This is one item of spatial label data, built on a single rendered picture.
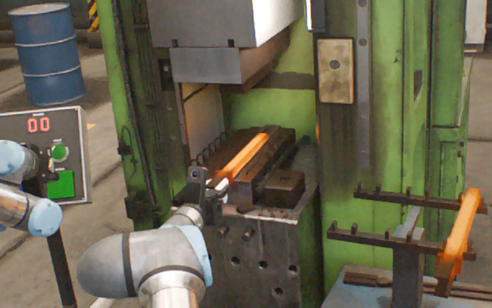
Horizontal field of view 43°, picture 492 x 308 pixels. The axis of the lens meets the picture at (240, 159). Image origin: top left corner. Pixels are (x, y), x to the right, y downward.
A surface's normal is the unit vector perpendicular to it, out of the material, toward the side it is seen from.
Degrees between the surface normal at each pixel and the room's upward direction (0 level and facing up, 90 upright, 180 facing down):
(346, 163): 90
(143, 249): 38
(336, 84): 90
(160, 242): 22
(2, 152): 60
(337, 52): 90
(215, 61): 90
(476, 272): 0
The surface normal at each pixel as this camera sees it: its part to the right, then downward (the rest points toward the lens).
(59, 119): 0.01, -0.13
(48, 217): 0.82, 0.15
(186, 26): -0.37, 0.39
